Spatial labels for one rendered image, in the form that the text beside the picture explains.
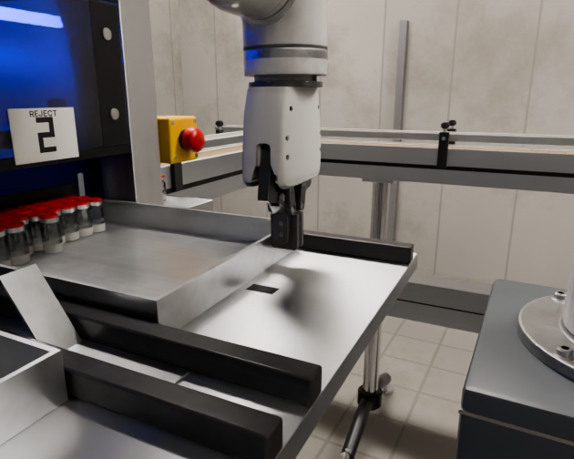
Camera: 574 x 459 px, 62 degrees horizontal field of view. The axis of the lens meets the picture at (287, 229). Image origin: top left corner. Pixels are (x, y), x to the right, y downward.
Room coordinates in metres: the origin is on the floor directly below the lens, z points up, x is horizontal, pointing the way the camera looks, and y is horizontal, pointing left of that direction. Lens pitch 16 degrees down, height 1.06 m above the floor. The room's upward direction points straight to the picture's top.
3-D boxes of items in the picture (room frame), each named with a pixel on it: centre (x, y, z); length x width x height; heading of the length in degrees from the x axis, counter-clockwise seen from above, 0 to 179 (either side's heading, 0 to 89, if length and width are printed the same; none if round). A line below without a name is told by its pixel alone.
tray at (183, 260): (0.52, 0.20, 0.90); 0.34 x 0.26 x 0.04; 65
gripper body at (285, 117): (0.50, 0.00, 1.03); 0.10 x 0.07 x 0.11; 154
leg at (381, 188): (1.35, -0.27, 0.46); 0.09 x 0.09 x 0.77; 64
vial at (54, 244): (0.55, 0.28, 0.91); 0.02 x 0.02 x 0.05
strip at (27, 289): (0.30, 0.14, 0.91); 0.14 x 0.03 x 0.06; 65
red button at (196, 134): (0.78, 0.16, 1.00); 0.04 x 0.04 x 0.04; 64
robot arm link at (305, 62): (0.51, 0.00, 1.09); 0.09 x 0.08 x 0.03; 154
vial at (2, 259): (0.49, 0.31, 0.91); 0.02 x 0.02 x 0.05
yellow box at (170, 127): (0.80, 0.20, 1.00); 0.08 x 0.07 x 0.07; 64
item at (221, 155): (1.12, 0.20, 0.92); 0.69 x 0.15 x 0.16; 154
